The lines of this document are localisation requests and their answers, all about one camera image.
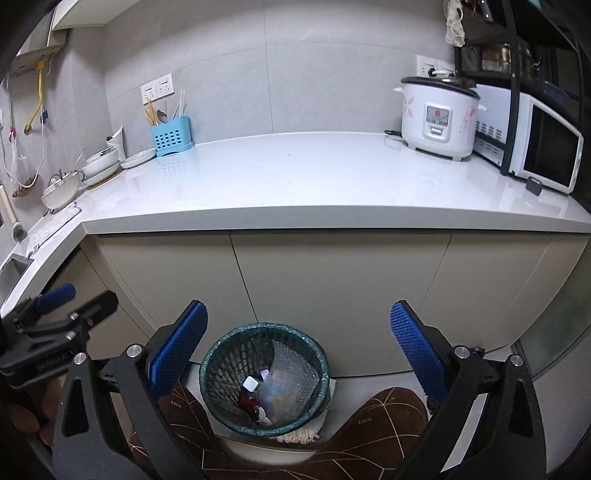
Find white tissue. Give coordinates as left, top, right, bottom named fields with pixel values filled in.
left=256, top=407, right=273, bottom=427

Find white floral rice cooker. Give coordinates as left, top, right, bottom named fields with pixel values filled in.
left=394, top=76, right=486, bottom=161

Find right wall power socket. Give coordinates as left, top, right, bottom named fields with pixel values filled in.
left=416, top=55, right=456, bottom=77

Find person's left hand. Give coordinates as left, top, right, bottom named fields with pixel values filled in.
left=6, top=376, right=65, bottom=447

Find left wall power socket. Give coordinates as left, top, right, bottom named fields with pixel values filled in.
left=140, top=73, right=174, bottom=105

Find stacked white bowls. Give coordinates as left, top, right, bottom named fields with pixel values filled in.
left=81, top=147, right=120, bottom=188

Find wall power socket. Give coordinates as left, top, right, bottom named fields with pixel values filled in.
left=416, top=55, right=456, bottom=77
left=140, top=73, right=174, bottom=105

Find white green pill bottle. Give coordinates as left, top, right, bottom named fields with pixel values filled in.
left=240, top=376, right=262, bottom=399

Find clear bubble wrap sheet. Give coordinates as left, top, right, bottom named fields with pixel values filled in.
left=259, top=340, right=320, bottom=426

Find small dark grey block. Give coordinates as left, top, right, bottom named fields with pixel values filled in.
left=526, top=176, right=544, bottom=196

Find red mesh net bag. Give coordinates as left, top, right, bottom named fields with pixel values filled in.
left=238, top=392, right=259, bottom=422

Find black mesh trash bin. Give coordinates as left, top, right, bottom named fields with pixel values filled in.
left=199, top=323, right=332, bottom=438

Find black metal kitchen rack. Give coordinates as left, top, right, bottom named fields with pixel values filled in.
left=455, top=1, right=590, bottom=202

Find white pot with lid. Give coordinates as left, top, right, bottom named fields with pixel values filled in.
left=41, top=170, right=84, bottom=211

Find white pitcher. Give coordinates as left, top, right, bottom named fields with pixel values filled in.
left=105, top=127, right=127, bottom=162

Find white microwave oven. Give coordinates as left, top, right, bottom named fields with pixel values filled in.
left=474, top=84, right=584, bottom=195

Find white plate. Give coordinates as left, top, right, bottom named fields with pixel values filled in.
left=120, top=148, right=156, bottom=170

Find blue utensil holder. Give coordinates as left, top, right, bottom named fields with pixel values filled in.
left=150, top=116, right=193, bottom=157

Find yellow gas hose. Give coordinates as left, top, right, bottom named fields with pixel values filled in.
left=22, top=59, right=47, bottom=136

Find white dish cloth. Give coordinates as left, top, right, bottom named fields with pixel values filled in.
left=26, top=202, right=82, bottom=259

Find hanging white mesh cloth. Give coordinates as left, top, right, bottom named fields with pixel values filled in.
left=443, top=0, right=465, bottom=48

